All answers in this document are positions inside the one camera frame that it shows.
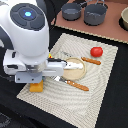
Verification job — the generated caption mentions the right grey toy pot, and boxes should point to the right grey toy pot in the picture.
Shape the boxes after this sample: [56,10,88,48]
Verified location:
[84,2,107,26]

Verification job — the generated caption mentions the fork with wooden handle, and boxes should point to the fork with wooden handle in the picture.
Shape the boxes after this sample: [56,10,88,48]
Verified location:
[54,76,89,91]

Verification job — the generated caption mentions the beige bowl at edge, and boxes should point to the beige bowl at edge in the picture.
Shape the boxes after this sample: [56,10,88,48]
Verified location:
[121,7,128,30]

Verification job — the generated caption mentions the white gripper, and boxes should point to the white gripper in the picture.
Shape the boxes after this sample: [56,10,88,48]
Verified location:
[3,50,67,83]

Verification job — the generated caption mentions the round wooden plate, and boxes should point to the round wooden plate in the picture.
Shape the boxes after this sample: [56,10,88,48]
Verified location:
[63,57,86,81]

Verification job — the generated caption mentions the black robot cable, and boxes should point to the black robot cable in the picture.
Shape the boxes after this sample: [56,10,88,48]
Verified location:
[0,73,16,84]

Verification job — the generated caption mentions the woven beige placemat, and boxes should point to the woven beige placemat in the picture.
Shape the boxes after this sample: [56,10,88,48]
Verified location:
[17,33,118,128]

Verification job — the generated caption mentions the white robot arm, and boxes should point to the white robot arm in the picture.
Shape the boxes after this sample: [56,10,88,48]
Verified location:
[0,0,66,83]

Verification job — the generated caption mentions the toy bread loaf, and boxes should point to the toy bread loaf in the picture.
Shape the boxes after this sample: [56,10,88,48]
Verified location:
[30,82,43,92]

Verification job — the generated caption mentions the red toy tomato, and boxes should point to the red toy tomato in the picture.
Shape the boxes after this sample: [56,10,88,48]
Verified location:
[90,47,103,57]

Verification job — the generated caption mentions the grey toy pot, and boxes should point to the grey toy pot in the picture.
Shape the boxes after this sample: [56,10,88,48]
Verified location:
[61,2,87,21]
[84,2,107,26]

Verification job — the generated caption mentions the knife with wooden handle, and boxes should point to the knife with wooden handle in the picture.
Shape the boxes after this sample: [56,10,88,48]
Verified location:
[61,51,101,65]

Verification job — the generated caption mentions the left grey toy pot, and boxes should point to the left grey toy pot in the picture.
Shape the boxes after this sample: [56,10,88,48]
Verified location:
[61,2,87,21]

